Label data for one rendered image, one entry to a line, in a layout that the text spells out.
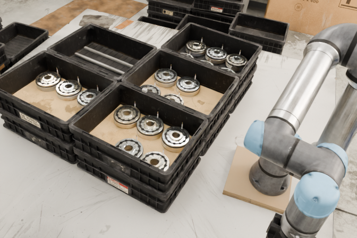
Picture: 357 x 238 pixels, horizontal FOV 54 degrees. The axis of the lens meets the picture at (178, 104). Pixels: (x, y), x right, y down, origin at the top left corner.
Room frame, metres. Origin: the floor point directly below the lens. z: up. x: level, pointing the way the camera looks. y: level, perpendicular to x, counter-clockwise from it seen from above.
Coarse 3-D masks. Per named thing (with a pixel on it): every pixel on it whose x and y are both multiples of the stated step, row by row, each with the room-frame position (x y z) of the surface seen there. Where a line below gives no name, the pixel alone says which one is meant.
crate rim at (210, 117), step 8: (160, 48) 1.35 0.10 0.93; (152, 56) 1.28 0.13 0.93; (176, 56) 1.30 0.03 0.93; (200, 64) 1.25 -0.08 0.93; (224, 72) 1.20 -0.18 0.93; (232, 88) 1.10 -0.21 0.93; (160, 96) 1.01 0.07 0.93; (224, 96) 1.05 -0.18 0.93; (176, 104) 0.97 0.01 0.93; (216, 104) 0.99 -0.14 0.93; (200, 112) 0.94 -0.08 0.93; (216, 112) 0.97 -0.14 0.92; (208, 120) 0.92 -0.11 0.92
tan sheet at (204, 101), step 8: (152, 80) 1.23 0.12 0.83; (160, 88) 1.18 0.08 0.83; (168, 88) 1.19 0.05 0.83; (200, 88) 1.21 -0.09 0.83; (208, 88) 1.21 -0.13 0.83; (184, 96) 1.14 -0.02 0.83; (192, 96) 1.15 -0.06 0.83; (200, 96) 1.15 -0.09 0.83; (208, 96) 1.16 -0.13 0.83; (216, 96) 1.16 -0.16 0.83; (184, 104) 1.09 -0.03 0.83; (192, 104) 1.10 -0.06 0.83; (200, 104) 1.10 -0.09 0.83; (208, 104) 1.11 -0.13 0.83; (208, 112) 1.06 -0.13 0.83
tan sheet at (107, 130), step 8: (112, 112) 1.00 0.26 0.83; (104, 120) 0.96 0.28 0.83; (112, 120) 0.96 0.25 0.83; (96, 128) 0.91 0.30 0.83; (104, 128) 0.91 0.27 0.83; (112, 128) 0.92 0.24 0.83; (120, 128) 0.92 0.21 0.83; (136, 128) 0.93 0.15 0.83; (96, 136) 0.87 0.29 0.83; (104, 136) 0.87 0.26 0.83; (112, 136) 0.88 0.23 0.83; (120, 136) 0.88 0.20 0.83; (128, 136) 0.88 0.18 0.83; (112, 144) 0.84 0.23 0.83; (144, 144) 0.85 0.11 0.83; (152, 144) 0.85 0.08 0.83; (160, 144) 0.86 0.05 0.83; (144, 152) 0.81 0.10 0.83; (168, 152) 0.82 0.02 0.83; (176, 152) 0.83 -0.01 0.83
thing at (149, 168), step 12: (120, 84) 1.06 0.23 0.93; (180, 108) 0.95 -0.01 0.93; (204, 120) 0.90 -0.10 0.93; (72, 132) 0.80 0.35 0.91; (84, 132) 0.79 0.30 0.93; (96, 144) 0.76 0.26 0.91; (108, 144) 0.75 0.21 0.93; (192, 144) 0.79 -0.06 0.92; (120, 156) 0.72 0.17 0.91; (132, 156) 0.71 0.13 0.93; (180, 156) 0.72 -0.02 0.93; (144, 168) 0.68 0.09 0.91; (156, 168) 0.67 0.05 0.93; (168, 168) 0.67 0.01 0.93
